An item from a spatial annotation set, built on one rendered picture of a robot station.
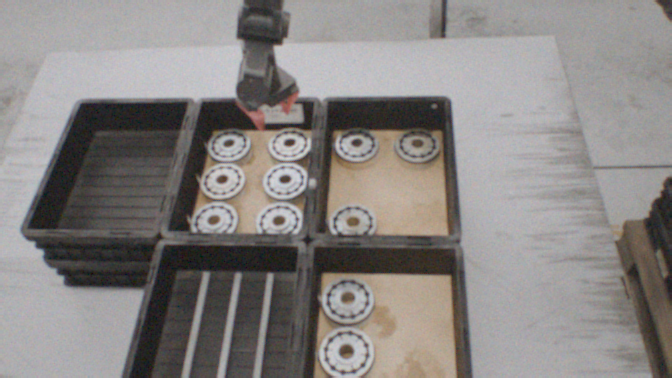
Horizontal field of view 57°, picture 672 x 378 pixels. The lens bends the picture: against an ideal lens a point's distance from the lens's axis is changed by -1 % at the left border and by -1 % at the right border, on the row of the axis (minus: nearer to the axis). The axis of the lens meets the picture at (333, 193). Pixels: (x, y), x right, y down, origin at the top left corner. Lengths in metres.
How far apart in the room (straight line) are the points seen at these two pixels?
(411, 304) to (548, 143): 0.67
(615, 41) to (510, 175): 1.72
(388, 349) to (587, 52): 2.21
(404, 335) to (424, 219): 0.27
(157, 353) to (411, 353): 0.49
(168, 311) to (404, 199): 0.55
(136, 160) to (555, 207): 1.02
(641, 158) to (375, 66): 1.28
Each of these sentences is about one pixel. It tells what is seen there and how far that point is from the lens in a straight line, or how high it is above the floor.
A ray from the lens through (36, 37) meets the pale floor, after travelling 3.64.
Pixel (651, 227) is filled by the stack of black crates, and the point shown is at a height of 0.18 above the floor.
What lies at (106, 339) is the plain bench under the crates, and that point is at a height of 0.70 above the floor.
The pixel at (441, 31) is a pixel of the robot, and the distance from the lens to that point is 2.17.
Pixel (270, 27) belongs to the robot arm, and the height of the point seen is 1.31.
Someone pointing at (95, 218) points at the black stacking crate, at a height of 0.83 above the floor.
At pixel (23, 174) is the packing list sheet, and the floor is 0.70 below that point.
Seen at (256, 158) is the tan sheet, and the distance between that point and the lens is 1.50.
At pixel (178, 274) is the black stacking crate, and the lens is 1.36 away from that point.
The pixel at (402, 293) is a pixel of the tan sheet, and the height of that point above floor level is 0.83.
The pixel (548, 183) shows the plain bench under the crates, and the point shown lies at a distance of 1.64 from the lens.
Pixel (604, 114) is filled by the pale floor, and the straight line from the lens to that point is 2.88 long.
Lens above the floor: 1.95
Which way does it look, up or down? 52 degrees down
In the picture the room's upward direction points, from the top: 6 degrees counter-clockwise
